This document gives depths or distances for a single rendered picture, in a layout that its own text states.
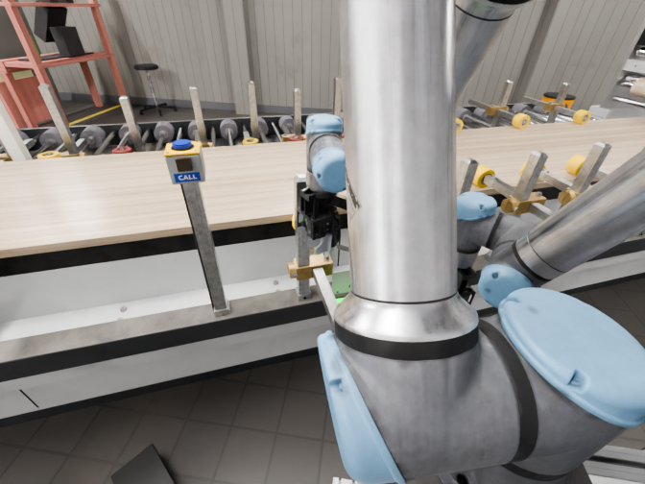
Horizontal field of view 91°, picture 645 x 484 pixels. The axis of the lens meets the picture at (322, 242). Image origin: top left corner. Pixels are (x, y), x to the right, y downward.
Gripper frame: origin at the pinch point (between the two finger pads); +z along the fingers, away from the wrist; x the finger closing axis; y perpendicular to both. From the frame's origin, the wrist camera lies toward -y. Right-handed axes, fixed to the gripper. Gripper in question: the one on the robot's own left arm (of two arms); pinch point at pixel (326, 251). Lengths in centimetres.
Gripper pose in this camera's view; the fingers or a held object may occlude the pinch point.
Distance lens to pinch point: 86.1
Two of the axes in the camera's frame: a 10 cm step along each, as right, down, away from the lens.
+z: -0.3, 8.0, 6.0
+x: 5.9, 5.0, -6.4
